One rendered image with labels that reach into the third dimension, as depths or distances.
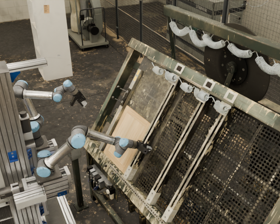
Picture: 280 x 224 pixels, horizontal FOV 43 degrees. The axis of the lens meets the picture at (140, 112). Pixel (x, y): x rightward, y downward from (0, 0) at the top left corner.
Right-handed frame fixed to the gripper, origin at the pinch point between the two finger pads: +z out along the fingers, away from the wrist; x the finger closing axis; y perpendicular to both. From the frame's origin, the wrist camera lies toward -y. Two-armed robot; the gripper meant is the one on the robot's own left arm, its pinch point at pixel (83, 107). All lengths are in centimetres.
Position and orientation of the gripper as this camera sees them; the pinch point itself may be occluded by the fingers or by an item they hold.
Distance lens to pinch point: 369.9
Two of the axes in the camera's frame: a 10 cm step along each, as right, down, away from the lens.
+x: -4.1, -4.8, 7.8
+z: 4.3, 6.5, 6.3
